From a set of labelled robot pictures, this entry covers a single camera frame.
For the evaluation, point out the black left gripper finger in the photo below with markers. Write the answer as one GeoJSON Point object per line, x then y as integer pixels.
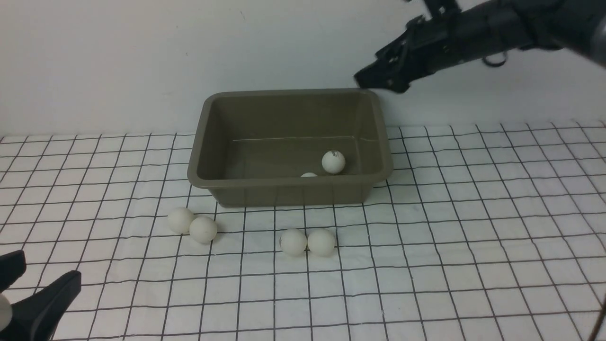
{"type": "Point", "coordinates": [12, 266]}
{"type": "Point", "coordinates": [36, 318]}

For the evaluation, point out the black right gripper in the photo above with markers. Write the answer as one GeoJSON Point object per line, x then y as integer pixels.
{"type": "Point", "coordinates": [425, 48]}

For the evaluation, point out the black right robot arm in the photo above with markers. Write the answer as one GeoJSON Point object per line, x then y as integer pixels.
{"type": "Point", "coordinates": [550, 25]}

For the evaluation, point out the olive plastic bin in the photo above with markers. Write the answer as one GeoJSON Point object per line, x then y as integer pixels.
{"type": "Point", "coordinates": [251, 147]}

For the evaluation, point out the white black-grid tablecloth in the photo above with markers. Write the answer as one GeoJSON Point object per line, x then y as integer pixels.
{"type": "Point", "coordinates": [492, 233]}

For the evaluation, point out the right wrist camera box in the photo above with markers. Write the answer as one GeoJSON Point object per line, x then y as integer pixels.
{"type": "Point", "coordinates": [440, 9]}

